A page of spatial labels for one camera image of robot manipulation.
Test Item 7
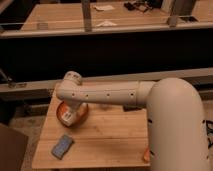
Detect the white paper sheet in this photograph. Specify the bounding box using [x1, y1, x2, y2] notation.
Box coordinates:
[94, 5, 115, 11]

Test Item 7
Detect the dark brown chair corner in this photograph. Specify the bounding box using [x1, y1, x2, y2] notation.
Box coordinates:
[0, 123, 28, 171]

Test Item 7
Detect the black tool clutter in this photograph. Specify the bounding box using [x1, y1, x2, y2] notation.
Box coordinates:
[123, 0, 153, 13]

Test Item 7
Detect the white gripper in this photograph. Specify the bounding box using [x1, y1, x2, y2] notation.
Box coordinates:
[61, 103, 80, 126]

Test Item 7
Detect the blue sponge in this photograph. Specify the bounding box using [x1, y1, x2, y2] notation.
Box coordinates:
[51, 135, 74, 159]

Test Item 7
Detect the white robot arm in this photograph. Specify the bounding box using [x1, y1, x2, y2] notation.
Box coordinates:
[56, 71, 211, 171]

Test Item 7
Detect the orange object at table edge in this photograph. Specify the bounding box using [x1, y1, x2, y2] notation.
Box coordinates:
[143, 148, 150, 163]

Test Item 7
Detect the orange ceramic bowl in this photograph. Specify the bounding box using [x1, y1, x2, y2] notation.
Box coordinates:
[56, 102, 89, 126]

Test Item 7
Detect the metal post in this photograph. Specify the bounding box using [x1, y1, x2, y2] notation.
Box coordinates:
[167, 0, 197, 27]
[81, 0, 92, 32]

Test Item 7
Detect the metal post right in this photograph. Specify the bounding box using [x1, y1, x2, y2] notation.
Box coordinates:
[167, 0, 197, 27]

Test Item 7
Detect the folded white paper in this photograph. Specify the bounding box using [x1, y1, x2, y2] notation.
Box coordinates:
[96, 20, 117, 27]

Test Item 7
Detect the metal post left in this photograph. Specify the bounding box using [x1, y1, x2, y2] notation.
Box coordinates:
[81, 0, 92, 32]

